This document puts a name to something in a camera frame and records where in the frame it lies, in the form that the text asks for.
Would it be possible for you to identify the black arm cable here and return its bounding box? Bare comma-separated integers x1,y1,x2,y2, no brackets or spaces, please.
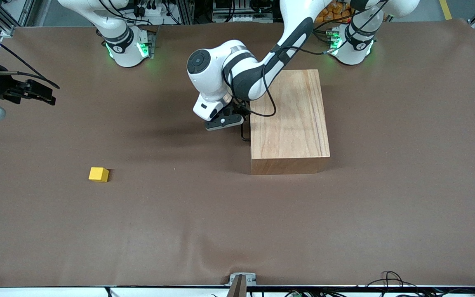
223,0,390,118
0,24,61,90

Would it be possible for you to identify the grey metal clamp bracket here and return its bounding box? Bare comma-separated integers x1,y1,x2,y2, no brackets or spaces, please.
228,272,258,288

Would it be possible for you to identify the black looped cable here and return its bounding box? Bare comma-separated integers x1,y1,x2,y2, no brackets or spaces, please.
364,271,420,289

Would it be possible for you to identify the yellow cube block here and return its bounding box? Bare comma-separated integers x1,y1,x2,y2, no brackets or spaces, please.
88,167,110,183

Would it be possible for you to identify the light wooden drawer cabinet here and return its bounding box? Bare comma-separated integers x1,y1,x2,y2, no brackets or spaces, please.
248,69,331,175

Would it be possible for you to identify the orange packaged items pile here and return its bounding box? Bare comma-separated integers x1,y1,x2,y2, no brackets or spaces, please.
316,0,351,23

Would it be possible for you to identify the metal base mounting bracket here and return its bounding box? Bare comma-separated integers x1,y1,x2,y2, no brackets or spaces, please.
141,25,160,58

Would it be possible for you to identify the brownish camera post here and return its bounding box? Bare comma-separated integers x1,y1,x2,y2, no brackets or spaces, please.
226,275,247,297

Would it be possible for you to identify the white power strip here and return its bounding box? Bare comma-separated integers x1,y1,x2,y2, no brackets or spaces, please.
135,3,160,18

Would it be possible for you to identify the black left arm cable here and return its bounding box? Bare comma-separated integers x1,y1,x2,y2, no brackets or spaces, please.
223,0,390,118

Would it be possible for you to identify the brown table cover sheet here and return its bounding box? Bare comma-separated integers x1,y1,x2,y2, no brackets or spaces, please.
0,19,475,288

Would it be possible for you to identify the white vented device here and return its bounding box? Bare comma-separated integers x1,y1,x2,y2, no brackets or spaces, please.
212,14,274,24

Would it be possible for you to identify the black cable along table edge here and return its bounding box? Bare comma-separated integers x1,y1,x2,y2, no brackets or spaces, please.
248,289,475,297

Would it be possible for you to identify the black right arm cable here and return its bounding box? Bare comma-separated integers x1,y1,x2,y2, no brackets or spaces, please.
0,24,61,90

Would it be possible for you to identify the aluminium rack upright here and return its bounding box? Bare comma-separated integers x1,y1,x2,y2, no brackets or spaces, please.
180,0,195,24

